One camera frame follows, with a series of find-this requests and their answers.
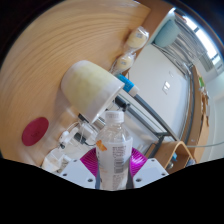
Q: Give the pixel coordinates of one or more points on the long wooden side desk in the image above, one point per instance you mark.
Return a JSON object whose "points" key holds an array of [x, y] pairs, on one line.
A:
{"points": [[198, 113]]}

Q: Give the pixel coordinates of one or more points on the clear plastic drink bottle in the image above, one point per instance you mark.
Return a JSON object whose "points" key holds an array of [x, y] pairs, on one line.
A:
{"points": [[114, 146]]}

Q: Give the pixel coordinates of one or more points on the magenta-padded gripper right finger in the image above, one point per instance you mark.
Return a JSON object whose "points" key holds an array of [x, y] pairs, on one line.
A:
{"points": [[150, 171]]}

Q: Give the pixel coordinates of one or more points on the curved wooden chair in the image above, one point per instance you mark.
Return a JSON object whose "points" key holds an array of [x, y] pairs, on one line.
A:
{"points": [[175, 153]]}

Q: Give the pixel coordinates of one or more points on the blue and white tube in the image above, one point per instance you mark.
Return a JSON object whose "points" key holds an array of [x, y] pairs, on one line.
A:
{"points": [[128, 84]]}

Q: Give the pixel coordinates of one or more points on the teal chair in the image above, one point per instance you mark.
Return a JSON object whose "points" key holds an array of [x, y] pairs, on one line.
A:
{"points": [[166, 33]]}

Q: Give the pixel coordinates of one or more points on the wrapped yellow bun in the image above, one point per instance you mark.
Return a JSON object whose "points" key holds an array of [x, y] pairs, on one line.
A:
{"points": [[137, 39], [124, 62]]}

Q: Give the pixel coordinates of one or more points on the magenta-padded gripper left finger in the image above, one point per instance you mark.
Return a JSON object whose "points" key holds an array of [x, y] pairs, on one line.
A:
{"points": [[77, 173]]}

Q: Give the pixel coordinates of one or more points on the flat round red coaster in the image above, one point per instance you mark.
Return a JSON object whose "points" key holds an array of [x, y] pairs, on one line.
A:
{"points": [[35, 131]]}

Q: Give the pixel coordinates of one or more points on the white frosted cup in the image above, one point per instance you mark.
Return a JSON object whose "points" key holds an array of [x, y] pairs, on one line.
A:
{"points": [[89, 87]]}

